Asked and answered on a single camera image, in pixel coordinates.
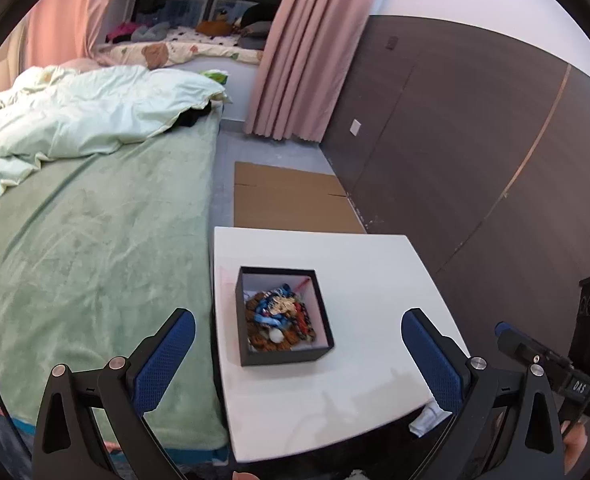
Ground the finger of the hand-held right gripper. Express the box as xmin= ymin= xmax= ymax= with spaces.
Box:
xmin=494 ymin=322 xmax=576 ymax=369

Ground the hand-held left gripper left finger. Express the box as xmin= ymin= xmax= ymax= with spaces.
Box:
xmin=32 ymin=308 xmax=196 ymax=480

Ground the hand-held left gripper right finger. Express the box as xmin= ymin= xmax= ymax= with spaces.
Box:
xmin=401 ymin=308 xmax=569 ymax=480

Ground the brown bead bracelet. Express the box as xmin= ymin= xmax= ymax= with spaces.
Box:
xmin=247 ymin=301 xmax=303 ymax=352

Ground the black box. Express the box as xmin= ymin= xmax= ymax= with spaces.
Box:
xmin=236 ymin=266 xmax=336 ymax=368

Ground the heap of mixed bracelets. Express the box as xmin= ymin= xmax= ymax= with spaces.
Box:
xmin=245 ymin=284 xmax=318 ymax=352

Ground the person's right hand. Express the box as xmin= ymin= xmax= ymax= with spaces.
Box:
xmin=560 ymin=419 xmax=590 ymax=476

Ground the white crumpled cloth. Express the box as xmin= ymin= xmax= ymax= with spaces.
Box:
xmin=409 ymin=400 xmax=452 ymax=436

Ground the white table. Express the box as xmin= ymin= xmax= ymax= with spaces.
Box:
xmin=212 ymin=226 xmax=476 ymax=463

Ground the green bed sheet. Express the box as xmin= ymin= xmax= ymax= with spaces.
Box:
xmin=0 ymin=110 xmax=232 ymax=453

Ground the dark blue rug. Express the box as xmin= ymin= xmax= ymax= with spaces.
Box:
xmin=0 ymin=389 xmax=36 ymax=480

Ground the flattened brown cardboard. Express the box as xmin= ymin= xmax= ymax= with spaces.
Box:
xmin=234 ymin=161 xmax=368 ymax=235

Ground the black garment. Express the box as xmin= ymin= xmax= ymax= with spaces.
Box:
xmin=172 ymin=102 xmax=214 ymax=129

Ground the pale green duvet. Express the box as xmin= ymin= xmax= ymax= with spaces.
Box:
xmin=0 ymin=62 xmax=229 ymax=226

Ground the bear printed blanket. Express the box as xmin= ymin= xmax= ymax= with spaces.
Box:
xmin=95 ymin=39 xmax=266 ymax=69

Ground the colourful clothes pile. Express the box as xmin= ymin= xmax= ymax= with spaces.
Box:
xmin=106 ymin=21 xmax=172 ymax=44

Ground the orange plush toy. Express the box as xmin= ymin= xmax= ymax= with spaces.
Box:
xmin=196 ymin=19 xmax=232 ymax=37

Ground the grey pillow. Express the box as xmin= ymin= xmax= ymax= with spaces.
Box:
xmin=237 ymin=20 xmax=272 ymax=51

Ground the pink curtain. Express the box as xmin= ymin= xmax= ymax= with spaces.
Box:
xmin=25 ymin=0 xmax=122 ymax=68
xmin=245 ymin=0 xmax=389 ymax=143

